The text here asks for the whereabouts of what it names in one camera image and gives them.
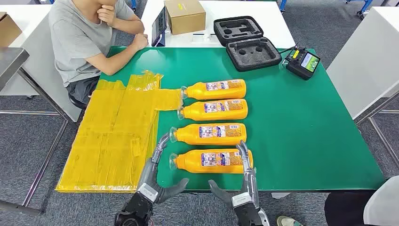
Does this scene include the orange bottle with clear cap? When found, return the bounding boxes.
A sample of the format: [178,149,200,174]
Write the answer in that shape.
[169,149,254,175]
[181,79,247,101]
[177,98,249,121]
[169,122,247,146]

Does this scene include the person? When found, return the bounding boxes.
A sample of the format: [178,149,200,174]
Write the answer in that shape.
[48,0,150,105]
[277,175,399,226]

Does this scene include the black tablet on stand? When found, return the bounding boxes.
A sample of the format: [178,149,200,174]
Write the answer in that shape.
[151,6,169,48]

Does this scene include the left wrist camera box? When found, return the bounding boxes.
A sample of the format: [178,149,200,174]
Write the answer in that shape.
[124,183,159,219]

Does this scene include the plain cardboard box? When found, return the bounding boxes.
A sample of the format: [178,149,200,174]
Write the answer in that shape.
[0,12,23,48]

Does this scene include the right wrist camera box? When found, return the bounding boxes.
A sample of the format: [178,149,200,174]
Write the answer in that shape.
[231,192,264,226]

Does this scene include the yellow taped sheet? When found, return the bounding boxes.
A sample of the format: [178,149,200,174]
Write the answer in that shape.
[55,70,183,194]

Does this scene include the black stool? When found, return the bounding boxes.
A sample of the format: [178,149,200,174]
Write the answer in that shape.
[68,95,89,110]

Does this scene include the black foam-lined case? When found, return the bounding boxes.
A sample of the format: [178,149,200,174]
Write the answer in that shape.
[213,16,283,73]

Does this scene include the person's right hand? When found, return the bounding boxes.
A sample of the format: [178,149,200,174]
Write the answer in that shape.
[132,32,150,51]

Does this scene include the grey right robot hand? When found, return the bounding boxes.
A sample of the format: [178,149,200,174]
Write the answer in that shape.
[208,140,261,210]

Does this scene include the person's left hand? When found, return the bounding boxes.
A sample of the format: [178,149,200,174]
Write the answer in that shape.
[96,4,117,27]

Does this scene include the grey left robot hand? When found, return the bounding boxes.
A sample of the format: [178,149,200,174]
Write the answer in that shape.
[137,133,190,203]

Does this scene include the steel table with metal legs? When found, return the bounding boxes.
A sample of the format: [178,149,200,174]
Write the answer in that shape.
[0,47,70,217]

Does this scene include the cardboard box with yellow label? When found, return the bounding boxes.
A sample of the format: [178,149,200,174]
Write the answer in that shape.
[164,0,207,35]

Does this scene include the black remote controller with screen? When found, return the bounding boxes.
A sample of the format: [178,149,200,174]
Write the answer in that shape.
[282,43,322,81]

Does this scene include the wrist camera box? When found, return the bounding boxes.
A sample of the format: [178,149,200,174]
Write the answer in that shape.
[231,192,264,226]
[124,183,159,219]

